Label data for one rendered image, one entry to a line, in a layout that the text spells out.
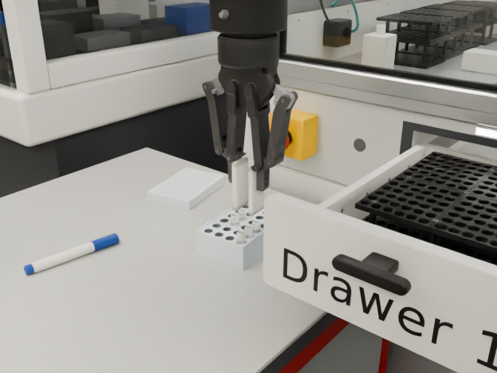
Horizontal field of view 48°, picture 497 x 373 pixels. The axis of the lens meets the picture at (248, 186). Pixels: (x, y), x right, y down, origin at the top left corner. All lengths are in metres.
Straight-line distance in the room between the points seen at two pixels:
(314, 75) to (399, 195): 0.32
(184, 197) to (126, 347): 0.36
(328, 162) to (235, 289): 0.32
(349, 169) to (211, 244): 0.28
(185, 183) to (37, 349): 0.44
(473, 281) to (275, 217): 0.21
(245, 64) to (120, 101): 0.65
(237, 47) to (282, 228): 0.22
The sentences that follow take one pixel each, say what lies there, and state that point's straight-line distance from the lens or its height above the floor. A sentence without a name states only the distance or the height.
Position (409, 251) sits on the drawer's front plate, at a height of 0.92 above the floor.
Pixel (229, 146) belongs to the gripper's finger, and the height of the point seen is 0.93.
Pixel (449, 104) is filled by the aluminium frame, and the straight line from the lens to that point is 0.84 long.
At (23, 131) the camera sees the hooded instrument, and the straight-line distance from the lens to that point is 1.17.
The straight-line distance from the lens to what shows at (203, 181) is 1.01.
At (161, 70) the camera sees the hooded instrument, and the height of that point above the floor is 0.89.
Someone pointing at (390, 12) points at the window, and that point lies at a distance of 0.87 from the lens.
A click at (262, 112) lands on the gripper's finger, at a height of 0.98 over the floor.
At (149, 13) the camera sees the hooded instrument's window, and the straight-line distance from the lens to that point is 1.33.
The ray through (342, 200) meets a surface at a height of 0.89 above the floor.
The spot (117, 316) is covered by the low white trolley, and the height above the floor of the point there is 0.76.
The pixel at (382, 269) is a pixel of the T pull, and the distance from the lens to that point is 0.51.
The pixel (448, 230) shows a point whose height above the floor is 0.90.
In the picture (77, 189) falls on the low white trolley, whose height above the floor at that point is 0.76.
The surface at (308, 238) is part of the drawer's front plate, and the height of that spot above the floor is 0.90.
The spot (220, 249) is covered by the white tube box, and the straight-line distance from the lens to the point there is 0.78.
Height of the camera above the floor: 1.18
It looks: 24 degrees down
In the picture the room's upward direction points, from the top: straight up
